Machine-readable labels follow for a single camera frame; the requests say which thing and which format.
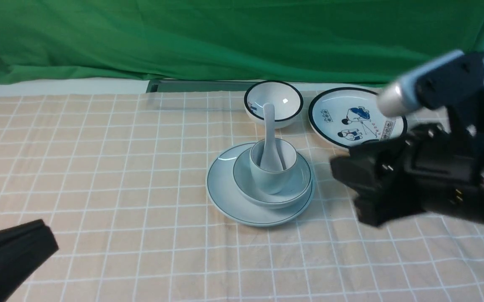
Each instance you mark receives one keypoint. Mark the white bowl black rim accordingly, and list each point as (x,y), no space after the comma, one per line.
(287,100)

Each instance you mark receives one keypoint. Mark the pale blue cup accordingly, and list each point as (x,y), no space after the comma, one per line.
(273,182)

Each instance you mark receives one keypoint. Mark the pale blue plate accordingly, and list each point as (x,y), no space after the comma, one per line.
(224,194)

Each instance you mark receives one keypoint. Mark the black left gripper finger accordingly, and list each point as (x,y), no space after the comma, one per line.
(23,249)

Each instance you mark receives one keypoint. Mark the pale blue bowl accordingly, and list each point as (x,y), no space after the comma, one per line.
(299,182)

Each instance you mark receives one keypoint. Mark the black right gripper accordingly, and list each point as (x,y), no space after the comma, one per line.
(425,171)

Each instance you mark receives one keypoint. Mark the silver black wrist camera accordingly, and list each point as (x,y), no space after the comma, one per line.
(454,80)

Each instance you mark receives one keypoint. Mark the plain white ceramic spoon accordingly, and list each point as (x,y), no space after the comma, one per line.
(270,159)

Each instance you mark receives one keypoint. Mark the checkered beige tablecloth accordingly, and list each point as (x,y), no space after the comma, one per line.
(120,179)

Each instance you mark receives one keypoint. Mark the green backdrop cloth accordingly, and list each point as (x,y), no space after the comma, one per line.
(367,42)

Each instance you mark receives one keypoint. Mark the cartoon printed white plate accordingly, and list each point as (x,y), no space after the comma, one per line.
(349,116)

